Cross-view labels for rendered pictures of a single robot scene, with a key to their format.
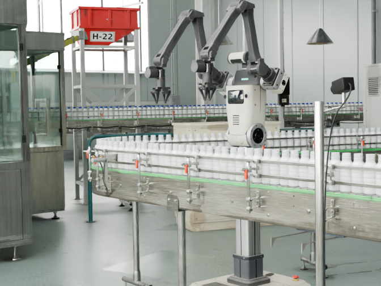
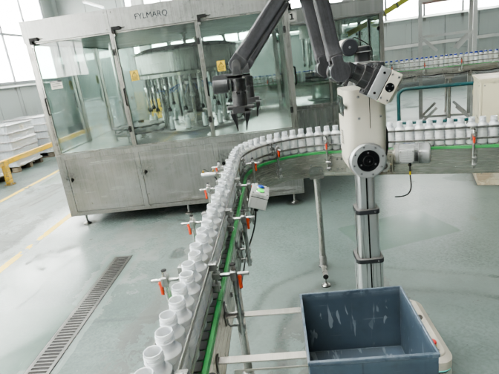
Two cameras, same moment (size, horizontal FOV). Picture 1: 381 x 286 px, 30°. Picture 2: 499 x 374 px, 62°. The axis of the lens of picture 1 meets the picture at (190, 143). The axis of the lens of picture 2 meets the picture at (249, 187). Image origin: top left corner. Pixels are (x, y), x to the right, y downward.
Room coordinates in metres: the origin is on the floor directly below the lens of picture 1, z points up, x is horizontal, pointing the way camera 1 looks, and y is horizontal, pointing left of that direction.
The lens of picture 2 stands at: (2.72, -1.25, 1.66)
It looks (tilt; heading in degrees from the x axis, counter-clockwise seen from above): 17 degrees down; 44
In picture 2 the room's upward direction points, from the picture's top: 7 degrees counter-clockwise
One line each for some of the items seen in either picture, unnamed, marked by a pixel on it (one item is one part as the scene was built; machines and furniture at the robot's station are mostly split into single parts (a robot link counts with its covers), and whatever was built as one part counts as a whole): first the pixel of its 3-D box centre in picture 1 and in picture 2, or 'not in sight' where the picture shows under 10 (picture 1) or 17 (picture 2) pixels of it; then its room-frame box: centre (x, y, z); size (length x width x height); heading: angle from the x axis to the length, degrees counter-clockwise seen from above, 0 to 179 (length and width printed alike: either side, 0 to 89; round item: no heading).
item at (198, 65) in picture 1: (202, 61); (227, 76); (3.90, -0.07, 1.61); 0.12 x 0.09 x 0.12; 130
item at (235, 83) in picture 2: (206, 68); (237, 84); (3.93, -0.10, 1.58); 0.07 x 0.06 x 0.07; 130
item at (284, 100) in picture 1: (282, 91); not in sight; (10.14, -1.32, 1.55); 0.17 x 0.15 x 0.42; 111
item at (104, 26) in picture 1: (105, 105); (445, 51); (10.54, 1.24, 1.40); 0.92 x 0.72 x 2.80; 111
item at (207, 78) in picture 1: (207, 79); (240, 100); (3.93, -0.10, 1.52); 0.10 x 0.07 x 0.07; 129
